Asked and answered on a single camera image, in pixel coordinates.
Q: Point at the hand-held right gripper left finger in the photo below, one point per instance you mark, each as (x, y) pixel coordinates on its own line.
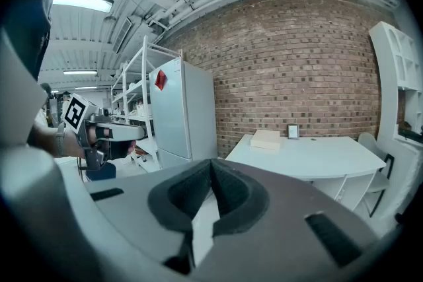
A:
(132, 208)

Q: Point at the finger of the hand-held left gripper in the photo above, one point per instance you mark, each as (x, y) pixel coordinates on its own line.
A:
(129, 132)

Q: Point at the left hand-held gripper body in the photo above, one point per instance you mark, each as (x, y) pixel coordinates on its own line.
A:
(77, 112)

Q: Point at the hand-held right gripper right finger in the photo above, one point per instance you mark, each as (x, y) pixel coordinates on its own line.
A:
(284, 234)

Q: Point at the person's left forearm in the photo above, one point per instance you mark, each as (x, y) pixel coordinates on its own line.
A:
(43, 138)

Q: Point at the person's left hand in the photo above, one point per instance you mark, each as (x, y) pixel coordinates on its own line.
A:
(72, 147)

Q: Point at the pale wrist watch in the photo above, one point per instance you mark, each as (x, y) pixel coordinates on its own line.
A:
(60, 142)

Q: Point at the white shelving rack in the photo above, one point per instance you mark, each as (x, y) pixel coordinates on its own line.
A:
(138, 99)

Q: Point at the long ceiling light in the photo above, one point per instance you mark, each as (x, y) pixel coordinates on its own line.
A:
(82, 1)
(80, 72)

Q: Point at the blue chair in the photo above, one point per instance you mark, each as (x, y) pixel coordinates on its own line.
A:
(100, 171)

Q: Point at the white refrigerator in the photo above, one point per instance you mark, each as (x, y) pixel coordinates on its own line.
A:
(185, 115)

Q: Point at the red sticker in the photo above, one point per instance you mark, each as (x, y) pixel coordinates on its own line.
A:
(161, 80)

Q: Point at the white desk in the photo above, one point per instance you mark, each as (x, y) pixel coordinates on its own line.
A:
(314, 155)

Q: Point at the ceiling air vent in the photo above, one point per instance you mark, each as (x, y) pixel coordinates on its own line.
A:
(122, 34)

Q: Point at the beige flat box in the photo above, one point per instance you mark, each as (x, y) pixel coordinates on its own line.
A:
(266, 140)

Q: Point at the person's black shirt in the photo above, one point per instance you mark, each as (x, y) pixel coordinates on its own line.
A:
(29, 26)

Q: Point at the white chair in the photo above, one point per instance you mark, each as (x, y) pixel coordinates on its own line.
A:
(373, 175)

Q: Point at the white shelf unit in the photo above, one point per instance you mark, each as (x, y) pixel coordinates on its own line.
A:
(396, 92)

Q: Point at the small picture frame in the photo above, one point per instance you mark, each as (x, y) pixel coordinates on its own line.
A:
(293, 132)

